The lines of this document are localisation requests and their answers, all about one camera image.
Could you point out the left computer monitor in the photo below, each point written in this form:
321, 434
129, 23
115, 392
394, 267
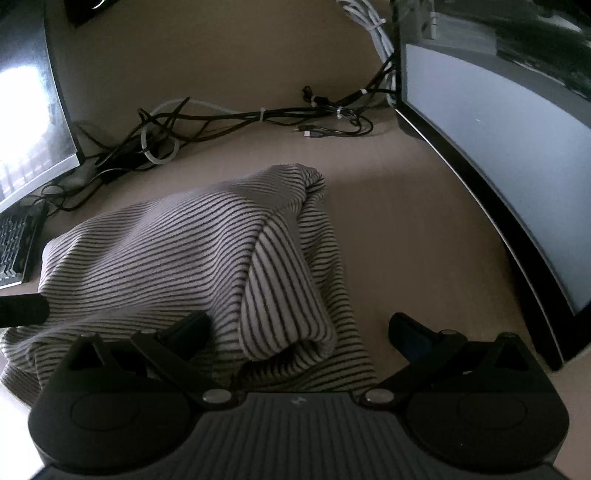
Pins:
36, 143

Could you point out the striped white black garment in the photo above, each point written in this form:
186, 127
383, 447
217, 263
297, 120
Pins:
258, 255

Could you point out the right curved monitor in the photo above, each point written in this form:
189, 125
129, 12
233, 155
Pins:
520, 143

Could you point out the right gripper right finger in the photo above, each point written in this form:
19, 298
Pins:
445, 370

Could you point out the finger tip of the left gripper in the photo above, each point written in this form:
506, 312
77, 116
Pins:
23, 310

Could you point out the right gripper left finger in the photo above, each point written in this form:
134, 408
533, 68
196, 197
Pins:
156, 366

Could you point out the black keyboard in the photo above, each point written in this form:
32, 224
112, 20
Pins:
20, 229

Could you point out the open computer case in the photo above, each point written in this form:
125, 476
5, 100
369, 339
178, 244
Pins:
549, 37

